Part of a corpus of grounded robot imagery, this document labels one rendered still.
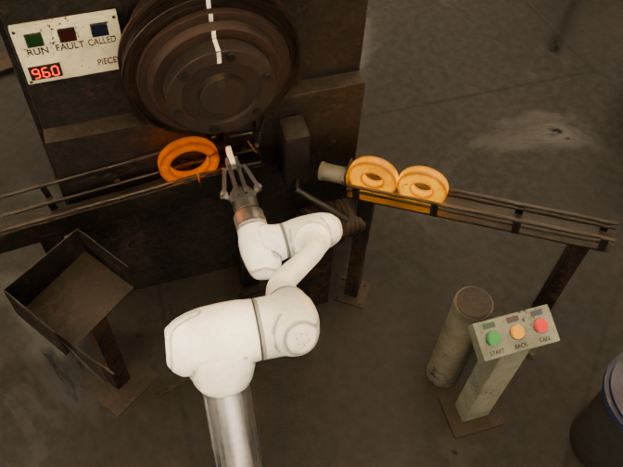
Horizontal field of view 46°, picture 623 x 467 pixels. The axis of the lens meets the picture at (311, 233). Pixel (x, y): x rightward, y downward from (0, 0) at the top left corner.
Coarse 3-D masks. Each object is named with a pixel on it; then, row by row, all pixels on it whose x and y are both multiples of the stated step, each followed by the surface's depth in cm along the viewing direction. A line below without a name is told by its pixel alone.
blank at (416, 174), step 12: (408, 168) 219; (420, 168) 217; (408, 180) 220; (420, 180) 218; (432, 180) 216; (444, 180) 218; (408, 192) 224; (420, 192) 225; (432, 192) 221; (444, 192) 219
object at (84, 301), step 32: (64, 256) 210; (96, 256) 214; (32, 288) 207; (64, 288) 211; (96, 288) 211; (128, 288) 211; (32, 320) 197; (64, 320) 206; (96, 320) 206; (64, 352) 200; (96, 352) 237; (128, 352) 265; (96, 384) 257; (128, 384) 258
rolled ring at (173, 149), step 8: (192, 136) 215; (176, 144) 213; (184, 144) 212; (192, 144) 213; (200, 144) 214; (208, 144) 216; (160, 152) 215; (168, 152) 213; (176, 152) 213; (184, 152) 215; (208, 152) 218; (216, 152) 219; (160, 160) 215; (168, 160) 215; (208, 160) 223; (216, 160) 222; (160, 168) 217; (168, 168) 218; (200, 168) 225; (208, 168) 223; (216, 168) 225; (168, 176) 221; (176, 176) 222; (184, 176) 224
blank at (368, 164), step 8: (360, 160) 222; (368, 160) 220; (376, 160) 220; (384, 160) 220; (352, 168) 223; (360, 168) 222; (368, 168) 221; (376, 168) 220; (384, 168) 219; (392, 168) 221; (352, 176) 226; (360, 176) 225; (384, 176) 222; (392, 176) 221; (360, 184) 228; (368, 184) 228; (376, 184) 228; (384, 184) 225; (392, 184) 224; (392, 192) 226
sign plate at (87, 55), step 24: (24, 24) 180; (48, 24) 180; (72, 24) 182; (24, 48) 184; (48, 48) 186; (72, 48) 188; (96, 48) 190; (24, 72) 189; (72, 72) 194; (96, 72) 196
